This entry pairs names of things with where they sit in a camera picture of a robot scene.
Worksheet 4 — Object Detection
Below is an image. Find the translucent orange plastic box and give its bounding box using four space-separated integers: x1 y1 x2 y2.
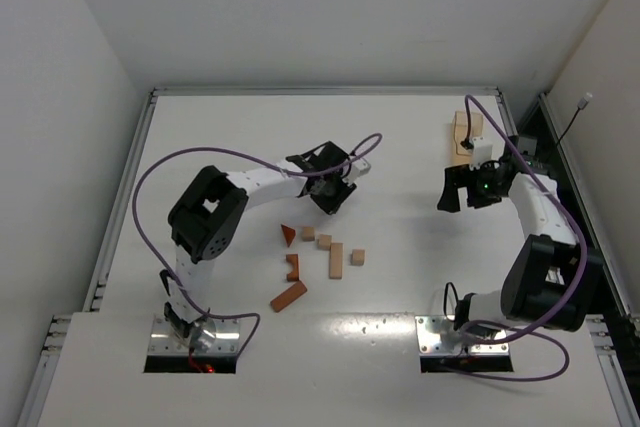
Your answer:
450 110 484 166

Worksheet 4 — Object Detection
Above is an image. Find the light wood cube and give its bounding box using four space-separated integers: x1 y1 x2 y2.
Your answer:
351 249 366 266
301 226 315 242
317 234 332 251

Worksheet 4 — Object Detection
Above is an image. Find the light long wood block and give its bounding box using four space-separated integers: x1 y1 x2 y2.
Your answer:
329 243 344 280

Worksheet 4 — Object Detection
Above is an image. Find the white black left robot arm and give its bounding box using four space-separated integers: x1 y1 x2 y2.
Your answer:
160 142 371 339

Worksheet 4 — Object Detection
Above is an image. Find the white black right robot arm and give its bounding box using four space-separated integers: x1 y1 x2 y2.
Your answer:
437 155 604 336

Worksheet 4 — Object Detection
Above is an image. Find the red-brown triangle wood block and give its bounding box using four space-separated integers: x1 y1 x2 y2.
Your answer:
281 224 296 247

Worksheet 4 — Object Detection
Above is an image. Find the red-brown arch wood block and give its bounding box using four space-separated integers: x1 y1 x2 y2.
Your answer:
285 254 300 282

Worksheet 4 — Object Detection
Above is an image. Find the red-brown long wood block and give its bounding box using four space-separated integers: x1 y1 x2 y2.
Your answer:
270 281 307 313

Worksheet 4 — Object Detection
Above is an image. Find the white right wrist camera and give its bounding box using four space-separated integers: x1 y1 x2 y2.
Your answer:
469 136 493 170

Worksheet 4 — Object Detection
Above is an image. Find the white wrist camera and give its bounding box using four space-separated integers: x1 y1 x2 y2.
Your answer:
469 136 493 170
343 158 371 183

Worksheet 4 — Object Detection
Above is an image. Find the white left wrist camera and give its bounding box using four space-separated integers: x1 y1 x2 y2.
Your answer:
343 158 371 183

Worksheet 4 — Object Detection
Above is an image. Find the black cable with white plug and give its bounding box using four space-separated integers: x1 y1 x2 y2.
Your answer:
542 92 594 168

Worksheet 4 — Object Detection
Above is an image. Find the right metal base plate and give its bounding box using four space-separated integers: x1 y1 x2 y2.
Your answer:
415 315 510 359

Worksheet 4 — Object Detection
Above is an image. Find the metal base plate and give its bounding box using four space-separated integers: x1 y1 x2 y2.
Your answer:
147 318 240 357
415 315 510 359

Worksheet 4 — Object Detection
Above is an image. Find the aluminium table frame rail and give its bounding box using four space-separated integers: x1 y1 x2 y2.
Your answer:
153 86 502 97

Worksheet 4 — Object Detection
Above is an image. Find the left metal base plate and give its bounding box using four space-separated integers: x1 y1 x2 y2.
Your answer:
147 318 240 357

